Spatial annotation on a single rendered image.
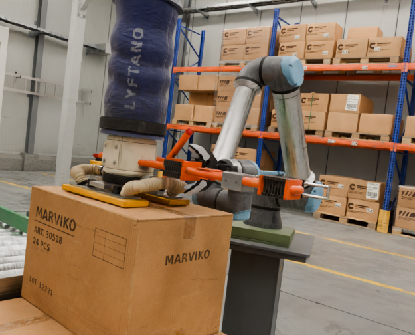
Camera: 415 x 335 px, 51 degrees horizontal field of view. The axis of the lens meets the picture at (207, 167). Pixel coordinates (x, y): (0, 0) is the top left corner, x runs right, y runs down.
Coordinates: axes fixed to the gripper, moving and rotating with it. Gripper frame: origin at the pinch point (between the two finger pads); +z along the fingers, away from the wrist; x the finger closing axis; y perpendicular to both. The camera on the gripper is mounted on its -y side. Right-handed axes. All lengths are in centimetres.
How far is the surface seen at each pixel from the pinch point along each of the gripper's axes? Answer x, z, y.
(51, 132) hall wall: -2, -513, 978
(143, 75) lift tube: 27.4, 5.9, 18.3
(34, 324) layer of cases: -54, 26, 32
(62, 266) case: -35, 20, 31
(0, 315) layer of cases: -53, 31, 44
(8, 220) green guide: -49, -24, 161
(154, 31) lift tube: 41.8, 3.5, 18.1
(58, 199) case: -15.2, 19.7, 36.7
